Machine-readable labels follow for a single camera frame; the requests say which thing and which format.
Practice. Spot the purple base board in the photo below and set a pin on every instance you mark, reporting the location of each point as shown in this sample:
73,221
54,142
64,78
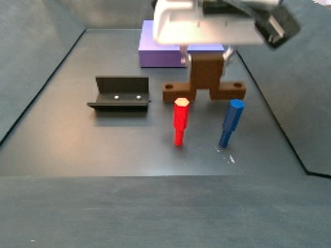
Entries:
156,56

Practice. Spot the brown T-shaped block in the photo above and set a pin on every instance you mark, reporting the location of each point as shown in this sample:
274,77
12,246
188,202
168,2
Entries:
205,72

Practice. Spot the blue hexagonal peg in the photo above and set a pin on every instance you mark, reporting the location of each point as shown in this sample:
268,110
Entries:
233,112

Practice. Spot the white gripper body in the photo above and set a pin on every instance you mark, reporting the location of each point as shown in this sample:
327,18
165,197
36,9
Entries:
228,22

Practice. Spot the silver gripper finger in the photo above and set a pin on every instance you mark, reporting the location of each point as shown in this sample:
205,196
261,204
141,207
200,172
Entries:
228,53
184,54

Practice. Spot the black angle bracket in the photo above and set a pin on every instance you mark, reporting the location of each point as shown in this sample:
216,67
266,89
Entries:
121,92

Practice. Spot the red hexagonal peg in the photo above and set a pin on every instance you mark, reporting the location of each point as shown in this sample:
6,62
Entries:
180,114

